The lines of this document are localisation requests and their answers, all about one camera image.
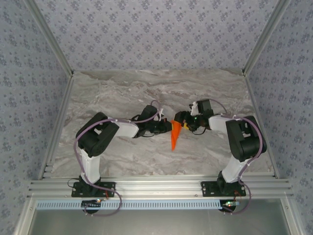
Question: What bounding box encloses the orange paper sheet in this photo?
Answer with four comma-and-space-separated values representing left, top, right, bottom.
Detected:
170, 119, 183, 152

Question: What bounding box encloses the aluminium cross beam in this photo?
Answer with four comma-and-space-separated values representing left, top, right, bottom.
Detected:
27, 172, 294, 199

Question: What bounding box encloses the thin black cable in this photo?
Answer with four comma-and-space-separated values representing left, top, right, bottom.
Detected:
67, 179, 80, 192
136, 129, 157, 138
192, 126, 207, 136

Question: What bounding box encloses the aluminium table side rail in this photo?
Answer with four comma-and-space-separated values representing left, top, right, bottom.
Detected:
38, 73, 75, 181
244, 73, 280, 179

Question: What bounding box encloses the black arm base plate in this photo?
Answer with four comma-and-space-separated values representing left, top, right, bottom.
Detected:
71, 181, 117, 198
200, 181, 246, 198

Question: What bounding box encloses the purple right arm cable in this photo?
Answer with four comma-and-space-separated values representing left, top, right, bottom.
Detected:
209, 98, 268, 215

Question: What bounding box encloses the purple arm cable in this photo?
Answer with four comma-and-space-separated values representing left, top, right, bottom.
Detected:
74, 99, 164, 218
209, 98, 268, 215

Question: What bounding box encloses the slotted grey cable duct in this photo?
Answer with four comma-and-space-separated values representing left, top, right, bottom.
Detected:
36, 199, 245, 211

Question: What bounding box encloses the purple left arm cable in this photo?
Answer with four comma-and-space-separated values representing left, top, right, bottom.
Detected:
74, 99, 164, 218

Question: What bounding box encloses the black bracket with circuit board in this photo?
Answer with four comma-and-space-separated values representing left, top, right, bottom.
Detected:
220, 199, 242, 212
82, 199, 103, 211

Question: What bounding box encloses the aluminium upright post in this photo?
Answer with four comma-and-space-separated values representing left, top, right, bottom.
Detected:
23, 0, 74, 77
243, 0, 292, 77

